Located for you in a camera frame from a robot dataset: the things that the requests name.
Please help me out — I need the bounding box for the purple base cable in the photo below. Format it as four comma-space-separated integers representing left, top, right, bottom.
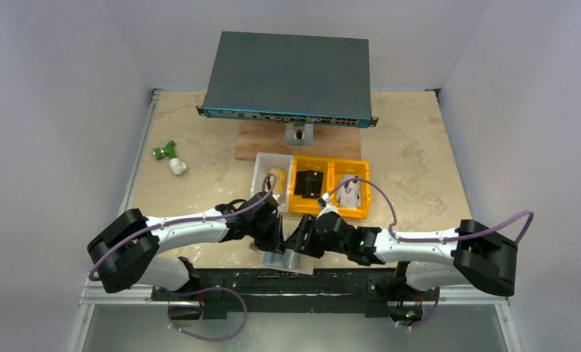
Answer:
167, 285, 249, 342

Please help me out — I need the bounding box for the wooden board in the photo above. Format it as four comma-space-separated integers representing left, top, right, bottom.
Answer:
234, 121, 361, 161

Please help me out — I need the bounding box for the gold cards stack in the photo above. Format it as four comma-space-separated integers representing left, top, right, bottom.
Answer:
266, 168, 288, 204

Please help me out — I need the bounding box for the yellow plastic bin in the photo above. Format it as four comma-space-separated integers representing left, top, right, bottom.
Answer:
289, 155, 332, 216
326, 158, 371, 220

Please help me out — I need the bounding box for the silver cards stack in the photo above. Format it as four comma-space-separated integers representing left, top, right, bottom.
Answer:
336, 174, 362, 210

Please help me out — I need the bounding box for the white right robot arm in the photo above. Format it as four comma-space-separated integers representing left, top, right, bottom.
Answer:
284, 212, 518, 297

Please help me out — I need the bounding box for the black VIP cards stack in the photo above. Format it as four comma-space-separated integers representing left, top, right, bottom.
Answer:
293, 170, 325, 199

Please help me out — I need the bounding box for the white plastic bin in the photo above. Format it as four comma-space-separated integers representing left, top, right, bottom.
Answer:
250, 153, 294, 213

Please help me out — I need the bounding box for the black front rail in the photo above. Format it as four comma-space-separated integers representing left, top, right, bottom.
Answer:
151, 268, 438, 321

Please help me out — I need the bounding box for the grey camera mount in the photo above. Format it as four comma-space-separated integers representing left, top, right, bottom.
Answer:
285, 122, 314, 147

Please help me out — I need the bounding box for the grey network switch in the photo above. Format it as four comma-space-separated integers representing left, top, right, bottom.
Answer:
197, 31, 379, 128

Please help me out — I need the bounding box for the yellow middle plastic bin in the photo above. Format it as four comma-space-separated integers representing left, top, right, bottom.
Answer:
289, 155, 332, 216

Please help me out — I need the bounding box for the green white pipe fitting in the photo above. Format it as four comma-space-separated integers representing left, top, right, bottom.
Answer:
153, 140, 187, 175

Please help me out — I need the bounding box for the yellow right plastic bin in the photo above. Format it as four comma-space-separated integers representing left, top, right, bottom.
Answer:
326, 158, 371, 220

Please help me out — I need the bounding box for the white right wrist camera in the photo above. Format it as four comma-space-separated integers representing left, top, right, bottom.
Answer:
317, 192, 339, 218

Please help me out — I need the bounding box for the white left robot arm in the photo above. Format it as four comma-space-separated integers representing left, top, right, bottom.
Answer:
87, 191, 282, 293

